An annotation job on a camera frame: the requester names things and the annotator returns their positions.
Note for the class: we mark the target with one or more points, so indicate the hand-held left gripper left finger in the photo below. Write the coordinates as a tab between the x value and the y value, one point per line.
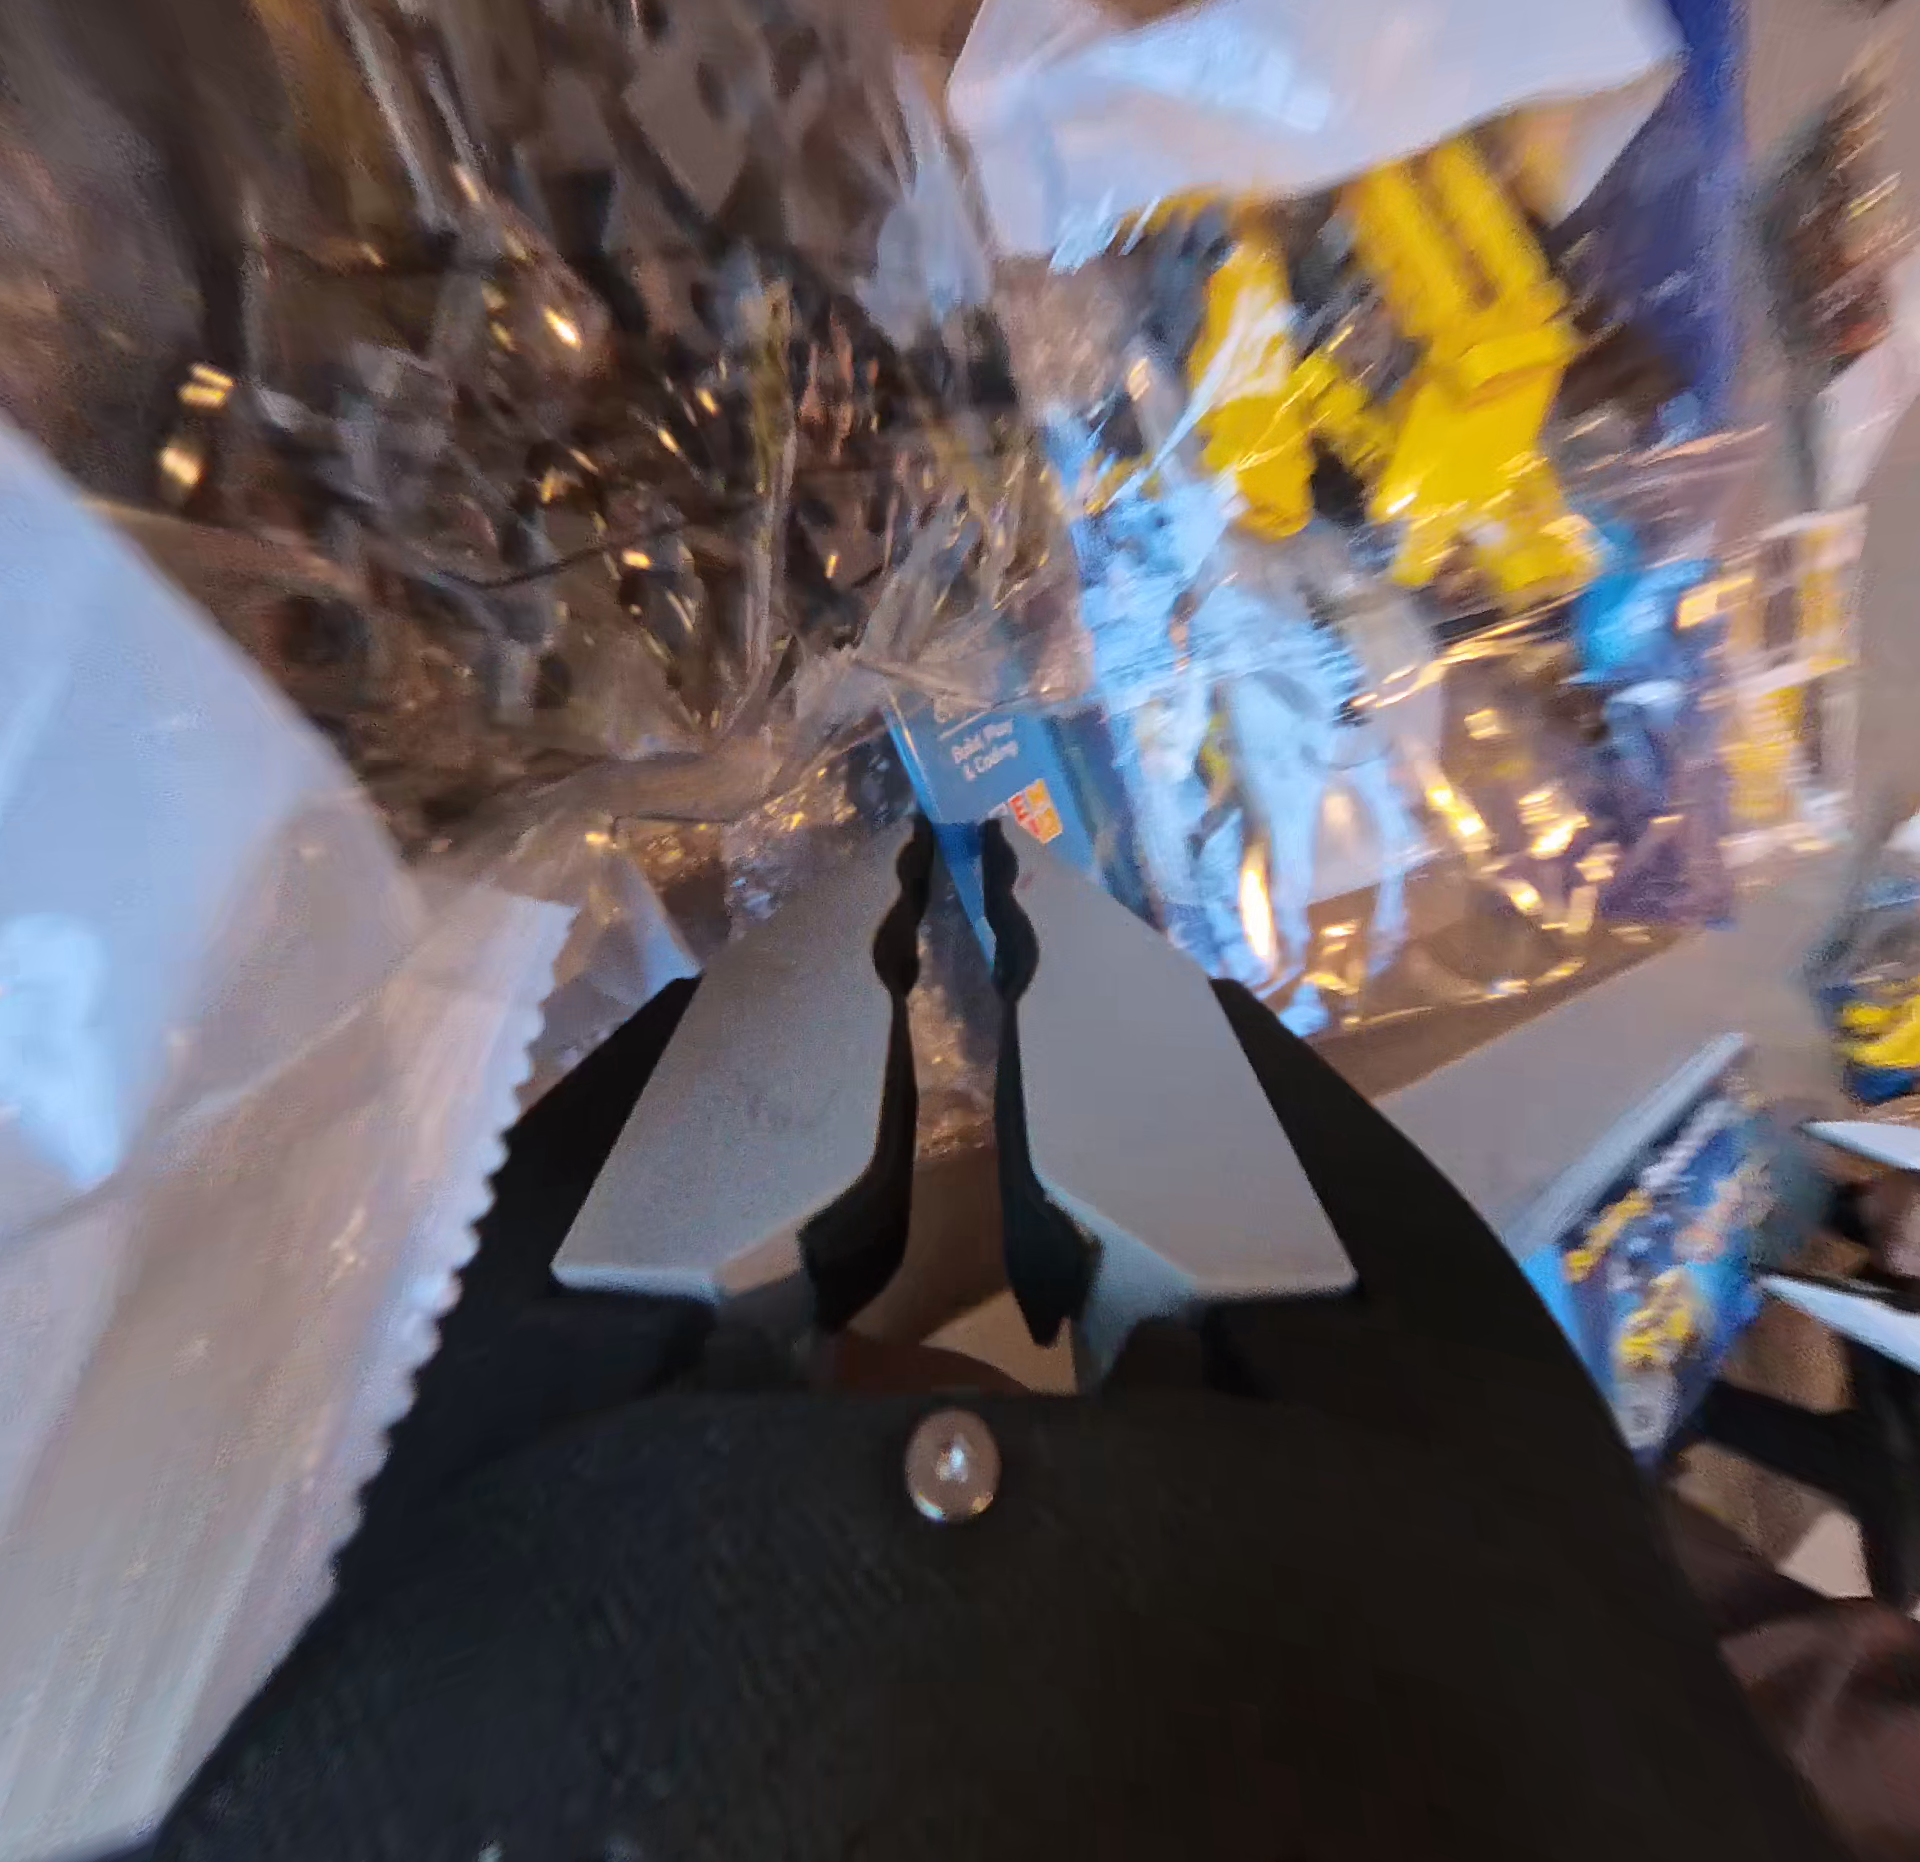
737	1110

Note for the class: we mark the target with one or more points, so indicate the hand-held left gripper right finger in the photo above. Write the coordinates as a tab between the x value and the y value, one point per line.
1170	1110

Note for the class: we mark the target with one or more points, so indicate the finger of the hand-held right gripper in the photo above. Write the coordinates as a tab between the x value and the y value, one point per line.
1874	1329
1883	1146

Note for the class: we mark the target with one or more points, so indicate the blue cardboard kit box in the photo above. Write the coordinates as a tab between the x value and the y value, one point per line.
1688	273

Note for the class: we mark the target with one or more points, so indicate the white-ended plastic bag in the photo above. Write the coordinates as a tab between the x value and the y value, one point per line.
179	1069

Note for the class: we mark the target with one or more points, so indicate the clear bag of yellow parts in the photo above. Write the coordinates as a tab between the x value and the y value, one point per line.
1426	390

